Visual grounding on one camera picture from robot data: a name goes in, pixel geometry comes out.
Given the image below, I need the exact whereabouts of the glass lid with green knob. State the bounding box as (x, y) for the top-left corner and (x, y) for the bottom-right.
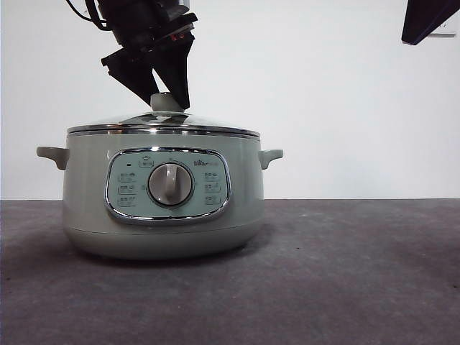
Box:
(66, 92), (261, 139)

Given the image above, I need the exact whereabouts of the pale green electric pot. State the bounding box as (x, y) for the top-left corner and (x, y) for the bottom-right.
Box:
(35, 129), (284, 261)

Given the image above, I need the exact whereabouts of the white wall socket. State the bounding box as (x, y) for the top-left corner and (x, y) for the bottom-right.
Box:
(427, 9), (457, 38)

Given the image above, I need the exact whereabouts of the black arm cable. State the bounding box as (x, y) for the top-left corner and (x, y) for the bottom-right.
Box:
(65, 0), (109, 29)

